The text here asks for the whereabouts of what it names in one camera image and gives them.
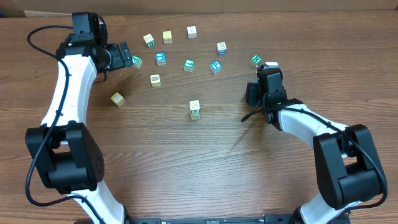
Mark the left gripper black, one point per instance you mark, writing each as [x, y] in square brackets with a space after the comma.
[118, 60]

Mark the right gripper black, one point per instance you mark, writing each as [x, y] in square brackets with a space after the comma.
[253, 91]

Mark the blue letter P block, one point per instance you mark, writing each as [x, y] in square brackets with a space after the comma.
[215, 67]

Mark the white block green number side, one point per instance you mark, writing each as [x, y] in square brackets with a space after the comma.
[194, 106]

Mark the wooden block airplane drawing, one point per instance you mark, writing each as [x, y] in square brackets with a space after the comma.
[195, 114]

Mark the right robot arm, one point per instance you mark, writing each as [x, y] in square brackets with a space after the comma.
[348, 169]

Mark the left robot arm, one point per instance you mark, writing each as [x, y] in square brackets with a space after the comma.
[67, 163]

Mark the green letter block left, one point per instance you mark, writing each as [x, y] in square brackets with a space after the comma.
[136, 62]

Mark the green letter R block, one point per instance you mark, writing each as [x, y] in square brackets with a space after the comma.
[255, 61]

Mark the blue letter T block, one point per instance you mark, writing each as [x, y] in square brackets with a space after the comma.
[160, 58]

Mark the wooden block yellow side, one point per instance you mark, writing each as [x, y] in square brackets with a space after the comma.
[155, 80]

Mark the yellow top block near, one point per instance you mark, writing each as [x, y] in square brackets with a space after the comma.
[118, 99]

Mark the yellow top block far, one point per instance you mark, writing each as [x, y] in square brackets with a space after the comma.
[167, 37]

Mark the white block blue side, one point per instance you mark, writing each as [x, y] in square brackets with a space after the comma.
[221, 48]

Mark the green number 7 block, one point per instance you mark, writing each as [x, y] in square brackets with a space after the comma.
[189, 65]

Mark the white block top centre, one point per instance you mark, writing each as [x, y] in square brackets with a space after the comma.
[192, 32]

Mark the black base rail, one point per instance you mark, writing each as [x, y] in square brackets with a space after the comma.
[217, 221]

